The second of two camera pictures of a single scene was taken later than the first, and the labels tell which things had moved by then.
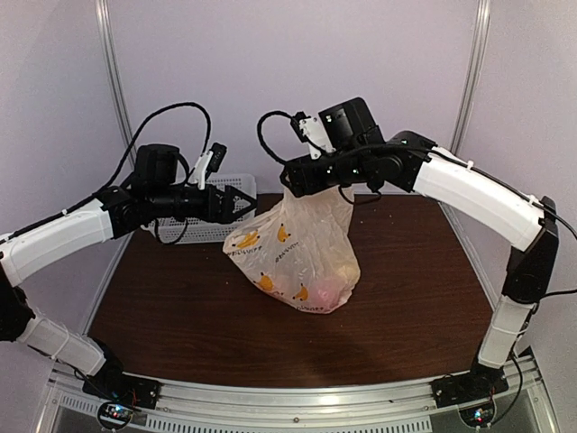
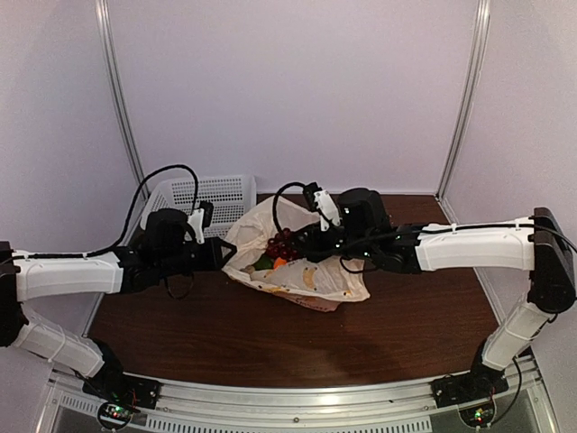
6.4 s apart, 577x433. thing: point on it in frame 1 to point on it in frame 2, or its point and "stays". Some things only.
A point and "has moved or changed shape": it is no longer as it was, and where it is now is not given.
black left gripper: x=224 y=215 to x=214 y=260
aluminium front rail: x=526 y=406 stays
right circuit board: x=479 y=416 stays
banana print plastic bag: x=300 y=247 has moved or changed shape
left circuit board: x=114 y=414 stays
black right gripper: x=305 y=180 to x=311 y=245
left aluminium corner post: x=115 y=76 stays
